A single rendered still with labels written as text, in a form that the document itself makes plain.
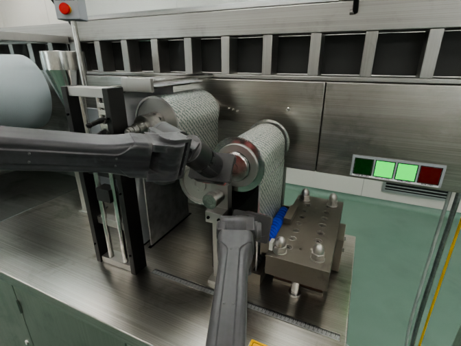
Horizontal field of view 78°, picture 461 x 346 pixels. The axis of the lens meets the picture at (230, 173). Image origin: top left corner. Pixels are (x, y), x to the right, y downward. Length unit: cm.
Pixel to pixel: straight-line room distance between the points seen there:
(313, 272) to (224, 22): 82
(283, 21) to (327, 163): 47
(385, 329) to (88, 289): 172
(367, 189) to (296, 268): 284
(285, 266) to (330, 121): 48
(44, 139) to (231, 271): 32
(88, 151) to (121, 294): 54
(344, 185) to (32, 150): 333
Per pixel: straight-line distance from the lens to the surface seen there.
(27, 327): 135
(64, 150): 45
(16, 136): 46
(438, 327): 233
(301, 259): 77
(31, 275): 108
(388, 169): 100
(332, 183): 356
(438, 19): 98
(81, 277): 100
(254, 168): 71
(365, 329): 211
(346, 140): 99
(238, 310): 40
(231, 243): 50
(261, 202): 76
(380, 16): 97
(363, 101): 96
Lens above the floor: 150
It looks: 22 degrees down
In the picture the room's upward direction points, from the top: straight up
